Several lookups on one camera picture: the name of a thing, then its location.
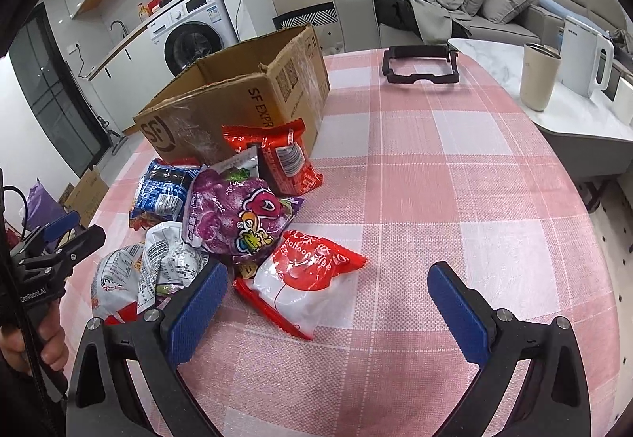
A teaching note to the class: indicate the white red-print snack packet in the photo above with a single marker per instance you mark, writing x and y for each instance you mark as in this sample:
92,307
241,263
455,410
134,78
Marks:
116,278

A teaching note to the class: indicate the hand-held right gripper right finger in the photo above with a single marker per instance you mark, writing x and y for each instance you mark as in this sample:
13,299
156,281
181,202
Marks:
457,313

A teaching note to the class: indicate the purple snack packet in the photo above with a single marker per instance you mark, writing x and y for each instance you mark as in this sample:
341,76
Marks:
222,209

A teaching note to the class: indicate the beige cup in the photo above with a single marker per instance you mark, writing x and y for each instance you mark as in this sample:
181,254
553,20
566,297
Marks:
539,80

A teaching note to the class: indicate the red package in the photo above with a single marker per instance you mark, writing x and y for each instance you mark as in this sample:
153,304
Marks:
159,1

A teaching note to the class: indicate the dark clothes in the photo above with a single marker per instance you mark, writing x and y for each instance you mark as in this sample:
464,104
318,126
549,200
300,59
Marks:
395,9

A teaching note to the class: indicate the blue snack packet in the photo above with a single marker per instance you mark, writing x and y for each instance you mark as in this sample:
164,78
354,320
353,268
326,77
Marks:
158,189

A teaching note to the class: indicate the kitchen counter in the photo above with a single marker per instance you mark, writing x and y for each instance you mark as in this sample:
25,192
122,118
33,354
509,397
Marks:
118,46

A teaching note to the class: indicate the white kettle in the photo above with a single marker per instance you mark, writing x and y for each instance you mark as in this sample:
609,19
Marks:
578,56

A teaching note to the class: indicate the black plastic frame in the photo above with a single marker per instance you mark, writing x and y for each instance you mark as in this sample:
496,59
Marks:
420,79

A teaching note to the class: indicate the dark glass door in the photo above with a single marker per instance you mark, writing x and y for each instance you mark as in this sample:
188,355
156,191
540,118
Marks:
54,95

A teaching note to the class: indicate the small cardboard box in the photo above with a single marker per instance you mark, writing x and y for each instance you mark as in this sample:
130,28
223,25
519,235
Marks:
89,194

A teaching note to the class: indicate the marble coffee table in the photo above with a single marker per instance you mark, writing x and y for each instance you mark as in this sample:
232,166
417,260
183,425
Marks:
494,61

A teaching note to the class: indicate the purple bag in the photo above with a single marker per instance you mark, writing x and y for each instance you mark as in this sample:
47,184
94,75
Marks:
39,204

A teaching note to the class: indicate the red and white snack packet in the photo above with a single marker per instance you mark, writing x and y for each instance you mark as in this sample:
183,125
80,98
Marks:
301,288

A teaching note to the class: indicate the person's left hand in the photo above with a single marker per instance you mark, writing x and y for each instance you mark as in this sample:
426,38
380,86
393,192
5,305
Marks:
49,343

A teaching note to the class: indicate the light blue blanket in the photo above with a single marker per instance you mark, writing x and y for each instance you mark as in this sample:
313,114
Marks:
554,6

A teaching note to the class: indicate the kitchen faucet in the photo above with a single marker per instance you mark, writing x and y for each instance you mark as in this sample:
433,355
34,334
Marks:
123,29

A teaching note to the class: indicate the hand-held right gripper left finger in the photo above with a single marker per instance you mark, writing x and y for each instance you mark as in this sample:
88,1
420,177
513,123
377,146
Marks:
198,313

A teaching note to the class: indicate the white washing machine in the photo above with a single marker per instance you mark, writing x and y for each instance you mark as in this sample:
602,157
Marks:
198,6

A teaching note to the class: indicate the pink checked tablecloth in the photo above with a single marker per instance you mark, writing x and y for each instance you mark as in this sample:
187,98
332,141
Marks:
420,170

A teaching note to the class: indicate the brown cardboard box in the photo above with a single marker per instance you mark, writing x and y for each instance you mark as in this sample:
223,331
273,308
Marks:
207,120

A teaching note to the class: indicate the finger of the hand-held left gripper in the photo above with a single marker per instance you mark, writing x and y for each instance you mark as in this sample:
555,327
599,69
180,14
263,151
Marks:
62,223
86,239

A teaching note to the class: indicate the silver green snack packet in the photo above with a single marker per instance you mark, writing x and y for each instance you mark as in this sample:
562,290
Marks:
237,165

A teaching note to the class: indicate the yellow bottle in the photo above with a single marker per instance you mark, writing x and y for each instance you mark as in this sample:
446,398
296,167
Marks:
144,12

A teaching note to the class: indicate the grey jacket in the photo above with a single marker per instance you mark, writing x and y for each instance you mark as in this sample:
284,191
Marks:
440,16

